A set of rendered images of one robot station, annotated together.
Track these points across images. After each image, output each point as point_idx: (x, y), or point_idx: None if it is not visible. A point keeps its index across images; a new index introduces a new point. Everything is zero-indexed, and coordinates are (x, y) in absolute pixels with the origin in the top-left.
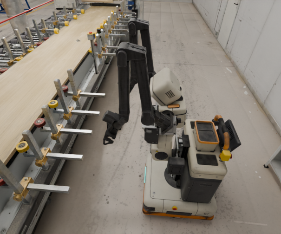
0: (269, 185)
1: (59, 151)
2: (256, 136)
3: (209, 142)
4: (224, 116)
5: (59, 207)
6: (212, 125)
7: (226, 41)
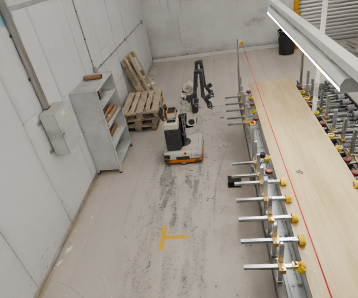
0: (128, 163)
1: (241, 112)
2: (109, 191)
3: (171, 107)
4: (123, 208)
5: None
6: (166, 113)
7: None
